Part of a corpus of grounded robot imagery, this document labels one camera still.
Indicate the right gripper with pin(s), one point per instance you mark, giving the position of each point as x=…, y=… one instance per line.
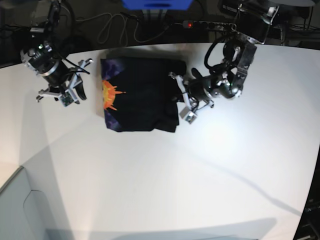
x=65, y=85

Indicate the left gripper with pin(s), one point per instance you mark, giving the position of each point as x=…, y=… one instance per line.
x=193, y=101

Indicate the black T-shirt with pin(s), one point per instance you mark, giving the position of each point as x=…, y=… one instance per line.
x=139, y=95

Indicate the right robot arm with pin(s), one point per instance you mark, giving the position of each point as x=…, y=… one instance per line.
x=47, y=60

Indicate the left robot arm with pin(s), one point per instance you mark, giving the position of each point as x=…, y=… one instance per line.
x=228, y=58

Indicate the black office chair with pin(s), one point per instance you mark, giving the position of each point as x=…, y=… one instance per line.
x=74, y=44

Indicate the white power strip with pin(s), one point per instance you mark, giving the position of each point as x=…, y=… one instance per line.
x=215, y=26

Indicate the blue plastic box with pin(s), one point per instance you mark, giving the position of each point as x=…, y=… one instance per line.
x=157, y=4

